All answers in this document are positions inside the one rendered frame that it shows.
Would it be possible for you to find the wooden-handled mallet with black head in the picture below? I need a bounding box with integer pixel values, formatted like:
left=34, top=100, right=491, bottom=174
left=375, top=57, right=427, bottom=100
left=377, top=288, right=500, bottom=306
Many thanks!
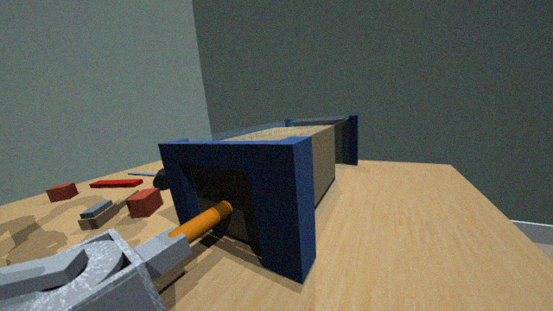
left=153, top=168, right=168, bottom=191

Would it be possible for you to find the dark blue rectangular frame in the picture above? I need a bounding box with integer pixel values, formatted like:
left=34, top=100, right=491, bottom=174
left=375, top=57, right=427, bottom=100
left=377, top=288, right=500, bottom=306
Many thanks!
left=158, top=140, right=309, bottom=284

